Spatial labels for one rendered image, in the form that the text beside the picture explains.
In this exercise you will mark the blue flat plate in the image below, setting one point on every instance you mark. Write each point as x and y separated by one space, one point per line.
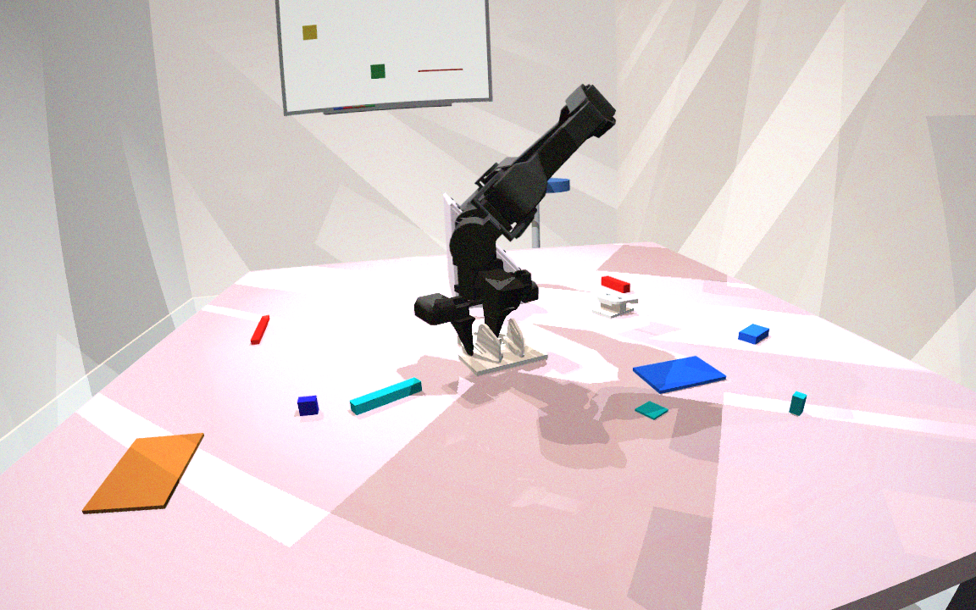
675 375

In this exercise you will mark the orange flat plate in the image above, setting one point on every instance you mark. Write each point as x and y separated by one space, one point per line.
146 476

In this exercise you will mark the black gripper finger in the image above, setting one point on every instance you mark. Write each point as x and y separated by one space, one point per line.
463 327
494 319

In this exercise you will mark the red rectangular block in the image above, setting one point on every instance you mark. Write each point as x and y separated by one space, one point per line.
615 284

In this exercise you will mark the cyan rectangular bar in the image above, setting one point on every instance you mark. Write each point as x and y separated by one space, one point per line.
387 395

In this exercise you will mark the teal rectangular block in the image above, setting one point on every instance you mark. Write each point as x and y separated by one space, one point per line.
797 403

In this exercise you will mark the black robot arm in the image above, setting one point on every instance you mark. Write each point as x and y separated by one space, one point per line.
512 189

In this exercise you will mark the red flat bar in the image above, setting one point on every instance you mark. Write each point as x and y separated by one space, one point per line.
259 331

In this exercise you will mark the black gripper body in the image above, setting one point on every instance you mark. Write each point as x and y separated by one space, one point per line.
436 308

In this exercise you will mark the small cyan flat square plate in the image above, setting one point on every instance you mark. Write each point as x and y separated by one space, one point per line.
651 410

